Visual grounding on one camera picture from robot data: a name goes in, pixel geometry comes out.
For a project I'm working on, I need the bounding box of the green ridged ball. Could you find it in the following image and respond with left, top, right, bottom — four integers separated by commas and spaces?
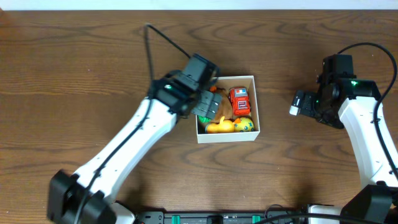
198, 116, 211, 123

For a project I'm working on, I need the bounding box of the brown plush bear toy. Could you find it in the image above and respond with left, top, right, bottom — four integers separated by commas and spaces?
210, 86, 233, 123

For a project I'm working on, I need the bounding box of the red toy fire truck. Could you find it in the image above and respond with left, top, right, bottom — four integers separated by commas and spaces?
228, 87, 251, 116

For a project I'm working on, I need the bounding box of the yellow letter ball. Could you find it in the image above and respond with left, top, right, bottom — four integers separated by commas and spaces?
233, 117, 255, 133

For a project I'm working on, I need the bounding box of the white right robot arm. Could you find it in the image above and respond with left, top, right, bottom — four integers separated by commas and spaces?
289, 54, 397, 222

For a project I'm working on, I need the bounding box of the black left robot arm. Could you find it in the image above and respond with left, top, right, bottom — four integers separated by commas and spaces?
47, 54, 221, 223

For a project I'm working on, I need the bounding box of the white cardboard box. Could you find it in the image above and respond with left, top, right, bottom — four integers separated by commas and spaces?
195, 75, 261, 144

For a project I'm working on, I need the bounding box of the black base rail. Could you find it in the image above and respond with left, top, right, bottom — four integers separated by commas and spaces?
133, 202, 343, 224

